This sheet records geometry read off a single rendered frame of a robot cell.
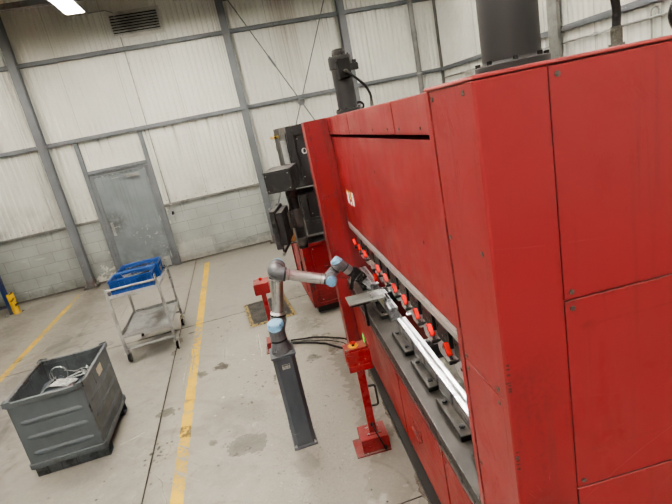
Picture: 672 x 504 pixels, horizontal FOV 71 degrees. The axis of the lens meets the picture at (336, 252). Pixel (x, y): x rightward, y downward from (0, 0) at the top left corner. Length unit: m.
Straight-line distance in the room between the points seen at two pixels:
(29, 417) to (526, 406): 3.99
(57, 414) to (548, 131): 4.12
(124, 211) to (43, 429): 6.52
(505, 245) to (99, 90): 9.92
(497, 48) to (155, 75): 9.27
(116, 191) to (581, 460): 9.85
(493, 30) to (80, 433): 4.10
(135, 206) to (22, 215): 2.07
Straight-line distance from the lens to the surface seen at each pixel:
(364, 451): 3.57
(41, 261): 11.09
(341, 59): 3.72
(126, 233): 10.53
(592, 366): 1.12
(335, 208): 4.13
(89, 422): 4.48
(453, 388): 2.36
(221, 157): 10.21
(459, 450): 2.17
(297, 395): 3.56
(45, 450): 4.66
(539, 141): 0.92
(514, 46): 1.39
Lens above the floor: 2.28
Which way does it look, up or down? 16 degrees down
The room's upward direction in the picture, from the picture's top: 12 degrees counter-clockwise
